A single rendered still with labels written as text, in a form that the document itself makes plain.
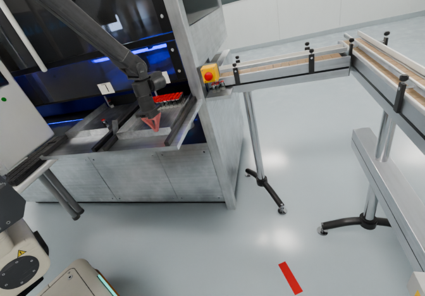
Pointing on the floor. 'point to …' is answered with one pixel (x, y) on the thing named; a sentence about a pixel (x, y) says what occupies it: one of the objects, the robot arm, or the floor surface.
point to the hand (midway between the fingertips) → (155, 129)
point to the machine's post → (196, 81)
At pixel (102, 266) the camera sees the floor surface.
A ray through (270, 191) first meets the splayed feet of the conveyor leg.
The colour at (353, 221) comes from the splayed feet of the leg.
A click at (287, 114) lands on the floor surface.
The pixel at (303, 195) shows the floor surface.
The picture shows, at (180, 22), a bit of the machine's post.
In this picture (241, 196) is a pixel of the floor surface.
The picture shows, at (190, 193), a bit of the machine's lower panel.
